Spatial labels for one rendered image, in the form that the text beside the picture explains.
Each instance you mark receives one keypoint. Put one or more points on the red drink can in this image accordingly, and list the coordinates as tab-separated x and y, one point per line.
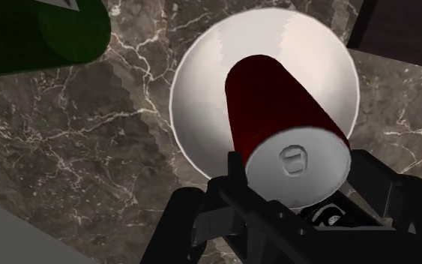
269	117

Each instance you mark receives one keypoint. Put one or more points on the white plate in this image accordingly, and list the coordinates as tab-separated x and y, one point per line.
203	109

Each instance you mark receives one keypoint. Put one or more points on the dark green bottle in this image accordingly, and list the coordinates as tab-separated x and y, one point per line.
31	33

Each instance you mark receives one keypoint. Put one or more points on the dark brown cabinet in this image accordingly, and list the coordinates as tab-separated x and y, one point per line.
404	29

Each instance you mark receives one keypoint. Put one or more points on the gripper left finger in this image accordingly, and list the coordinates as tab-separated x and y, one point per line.
210	215

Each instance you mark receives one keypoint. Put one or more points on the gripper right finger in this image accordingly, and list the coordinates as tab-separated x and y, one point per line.
404	204

